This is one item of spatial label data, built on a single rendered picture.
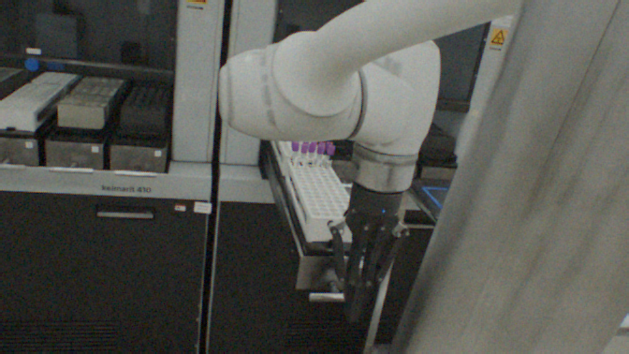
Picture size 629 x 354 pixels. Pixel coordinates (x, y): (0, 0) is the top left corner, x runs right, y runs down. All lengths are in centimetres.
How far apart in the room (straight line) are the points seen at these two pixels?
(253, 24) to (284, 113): 81
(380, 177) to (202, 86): 79
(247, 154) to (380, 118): 85
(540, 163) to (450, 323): 9
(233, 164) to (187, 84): 26
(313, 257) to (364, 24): 51
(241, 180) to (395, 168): 75
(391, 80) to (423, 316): 39
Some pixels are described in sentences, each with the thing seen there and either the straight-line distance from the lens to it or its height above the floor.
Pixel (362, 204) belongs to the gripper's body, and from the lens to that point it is 69.
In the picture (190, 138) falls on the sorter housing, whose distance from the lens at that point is 140.
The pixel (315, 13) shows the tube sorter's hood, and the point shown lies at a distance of 134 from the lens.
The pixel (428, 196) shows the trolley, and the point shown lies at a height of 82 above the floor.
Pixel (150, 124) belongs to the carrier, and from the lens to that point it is 138.
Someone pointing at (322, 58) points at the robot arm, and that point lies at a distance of 49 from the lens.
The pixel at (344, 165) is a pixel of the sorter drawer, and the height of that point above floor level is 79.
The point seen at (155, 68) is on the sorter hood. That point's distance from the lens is 134.
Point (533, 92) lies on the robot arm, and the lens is 21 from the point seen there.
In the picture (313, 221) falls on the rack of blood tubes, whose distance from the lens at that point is 89.
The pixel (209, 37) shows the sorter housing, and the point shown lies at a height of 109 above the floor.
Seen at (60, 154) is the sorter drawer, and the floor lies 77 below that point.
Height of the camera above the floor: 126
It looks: 21 degrees down
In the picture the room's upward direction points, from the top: 9 degrees clockwise
